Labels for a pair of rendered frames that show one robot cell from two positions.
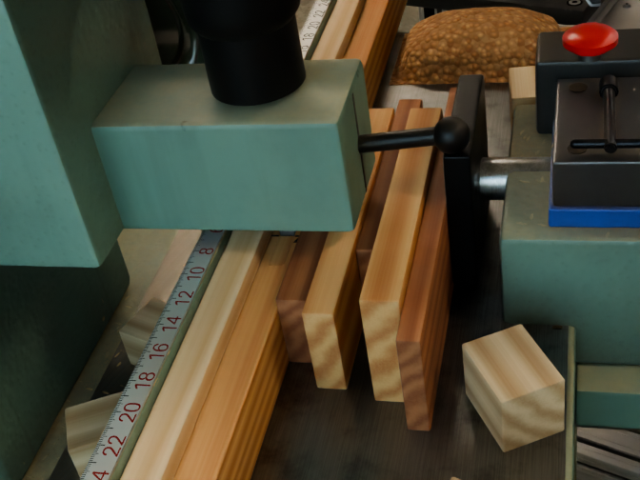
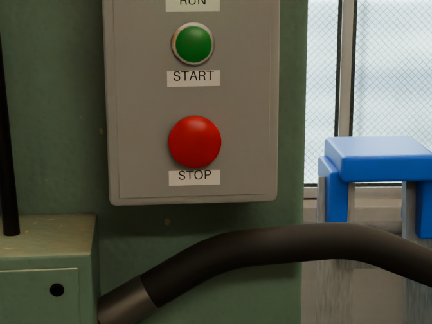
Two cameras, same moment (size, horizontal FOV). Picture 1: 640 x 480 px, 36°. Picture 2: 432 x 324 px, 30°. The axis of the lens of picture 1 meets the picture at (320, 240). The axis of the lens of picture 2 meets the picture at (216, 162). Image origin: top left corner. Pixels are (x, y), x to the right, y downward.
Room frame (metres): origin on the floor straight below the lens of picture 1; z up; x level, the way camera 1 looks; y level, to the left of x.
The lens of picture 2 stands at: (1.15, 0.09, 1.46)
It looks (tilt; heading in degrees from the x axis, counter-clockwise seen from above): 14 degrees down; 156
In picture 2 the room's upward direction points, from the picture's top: straight up
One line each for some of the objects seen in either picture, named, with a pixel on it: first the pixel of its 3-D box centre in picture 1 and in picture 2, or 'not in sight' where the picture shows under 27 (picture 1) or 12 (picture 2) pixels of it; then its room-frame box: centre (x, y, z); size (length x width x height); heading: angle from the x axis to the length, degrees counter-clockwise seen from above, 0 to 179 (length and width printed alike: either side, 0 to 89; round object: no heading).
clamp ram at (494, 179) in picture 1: (520, 178); not in sight; (0.46, -0.12, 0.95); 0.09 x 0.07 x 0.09; 161
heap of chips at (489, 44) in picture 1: (481, 34); not in sight; (0.71, -0.16, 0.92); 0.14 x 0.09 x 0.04; 71
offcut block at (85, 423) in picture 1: (108, 441); not in sight; (0.44, 0.16, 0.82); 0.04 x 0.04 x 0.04; 9
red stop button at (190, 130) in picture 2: not in sight; (195, 141); (0.74, 0.26, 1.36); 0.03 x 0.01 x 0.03; 71
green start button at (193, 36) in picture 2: not in sight; (193, 44); (0.73, 0.26, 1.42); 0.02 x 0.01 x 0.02; 71
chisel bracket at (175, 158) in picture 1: (241, 154); not in sight; (0.47, 0.04, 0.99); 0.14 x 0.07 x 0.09; 71
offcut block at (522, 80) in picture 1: (535, 105); not in sight; (0.59, -0.17, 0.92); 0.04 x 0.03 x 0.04; 167
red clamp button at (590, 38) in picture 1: (590, 38); not in sight; (0.48, -0.17, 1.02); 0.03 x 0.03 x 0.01
